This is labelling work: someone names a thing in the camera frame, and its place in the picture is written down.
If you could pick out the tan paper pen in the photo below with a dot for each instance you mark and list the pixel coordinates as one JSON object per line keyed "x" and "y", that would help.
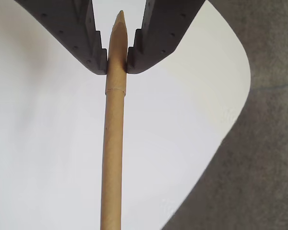
{"x": 114, "y": 143}

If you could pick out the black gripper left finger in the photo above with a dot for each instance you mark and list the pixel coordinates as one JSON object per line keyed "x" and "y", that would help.
{"x": 69, "y": 28}

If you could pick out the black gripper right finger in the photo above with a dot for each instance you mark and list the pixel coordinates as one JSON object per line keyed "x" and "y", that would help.
{"x": 158, "y": 36}

